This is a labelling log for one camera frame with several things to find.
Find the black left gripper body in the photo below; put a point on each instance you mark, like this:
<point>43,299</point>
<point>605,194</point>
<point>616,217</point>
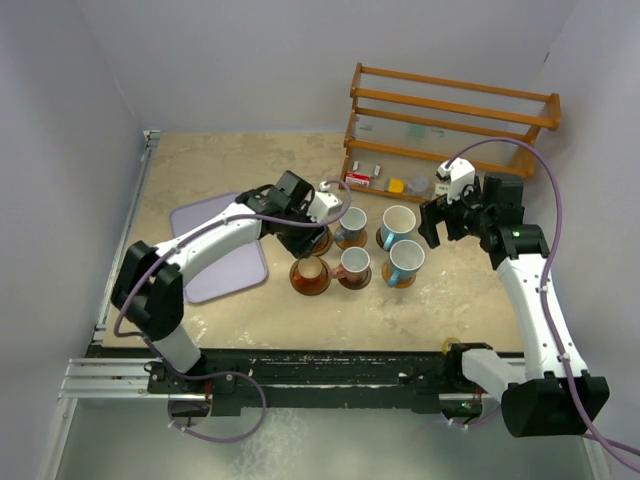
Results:
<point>299,238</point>

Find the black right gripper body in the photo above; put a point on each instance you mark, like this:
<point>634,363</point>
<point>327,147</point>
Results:
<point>468,215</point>

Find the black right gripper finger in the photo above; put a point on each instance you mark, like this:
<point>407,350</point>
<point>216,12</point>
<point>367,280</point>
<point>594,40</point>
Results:
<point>430,233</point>
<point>432,211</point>

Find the large brown ringed coaster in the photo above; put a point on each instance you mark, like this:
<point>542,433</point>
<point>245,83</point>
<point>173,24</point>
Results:
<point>324,244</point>

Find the light blue mug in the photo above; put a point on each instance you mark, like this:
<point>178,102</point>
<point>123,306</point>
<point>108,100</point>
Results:
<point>398,222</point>

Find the large blue mug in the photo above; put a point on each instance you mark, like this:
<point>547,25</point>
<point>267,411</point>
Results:
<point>406,257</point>

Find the large brown grooved coaster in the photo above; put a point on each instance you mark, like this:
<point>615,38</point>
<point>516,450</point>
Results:
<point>315,288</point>

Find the orange brown cup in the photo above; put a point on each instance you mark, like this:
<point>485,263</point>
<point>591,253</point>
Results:
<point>307,271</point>

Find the dark wood coaster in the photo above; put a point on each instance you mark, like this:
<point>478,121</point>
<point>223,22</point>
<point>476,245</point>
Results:
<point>381,242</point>

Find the teal blue cup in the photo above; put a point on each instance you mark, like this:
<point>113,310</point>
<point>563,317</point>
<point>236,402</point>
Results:
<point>351,225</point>

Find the red handled white cup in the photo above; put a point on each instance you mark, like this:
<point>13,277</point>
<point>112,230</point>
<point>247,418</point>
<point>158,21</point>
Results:
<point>354,263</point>

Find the light orange wood coaster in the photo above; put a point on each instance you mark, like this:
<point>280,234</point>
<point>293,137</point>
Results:
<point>401,283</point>

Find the dark walnut coaster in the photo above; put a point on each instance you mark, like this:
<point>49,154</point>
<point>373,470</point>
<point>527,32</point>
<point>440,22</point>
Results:
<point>363,280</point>

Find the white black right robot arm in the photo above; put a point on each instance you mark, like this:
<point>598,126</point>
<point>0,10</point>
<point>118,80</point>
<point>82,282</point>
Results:
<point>554,394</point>

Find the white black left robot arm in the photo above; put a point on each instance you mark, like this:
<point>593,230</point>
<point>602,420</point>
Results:
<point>148,291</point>

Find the green white box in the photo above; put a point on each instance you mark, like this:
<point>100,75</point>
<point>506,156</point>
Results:
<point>440,189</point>

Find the clear plastic jar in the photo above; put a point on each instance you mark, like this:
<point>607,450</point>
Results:
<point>417,186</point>

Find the yellow small container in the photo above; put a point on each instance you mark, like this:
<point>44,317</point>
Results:
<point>395,186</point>

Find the lavender plastic tray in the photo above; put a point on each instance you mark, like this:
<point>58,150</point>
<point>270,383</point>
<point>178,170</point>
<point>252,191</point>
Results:
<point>243,268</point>

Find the red white box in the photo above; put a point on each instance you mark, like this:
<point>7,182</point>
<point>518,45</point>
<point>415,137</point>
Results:
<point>357,179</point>

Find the wooden shelf rack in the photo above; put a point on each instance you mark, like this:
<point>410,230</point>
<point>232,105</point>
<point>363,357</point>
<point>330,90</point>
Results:
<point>400,121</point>

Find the yellow tape roll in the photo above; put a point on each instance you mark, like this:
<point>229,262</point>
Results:
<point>448,343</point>

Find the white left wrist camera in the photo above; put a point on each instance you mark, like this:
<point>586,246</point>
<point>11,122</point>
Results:
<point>324,205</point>

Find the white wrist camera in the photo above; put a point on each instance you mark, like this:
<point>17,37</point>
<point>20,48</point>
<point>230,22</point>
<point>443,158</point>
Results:
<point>458,173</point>
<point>324,205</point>

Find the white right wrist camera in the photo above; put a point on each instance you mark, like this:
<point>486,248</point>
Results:
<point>458,173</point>

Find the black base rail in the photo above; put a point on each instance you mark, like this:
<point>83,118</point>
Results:
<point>418,381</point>

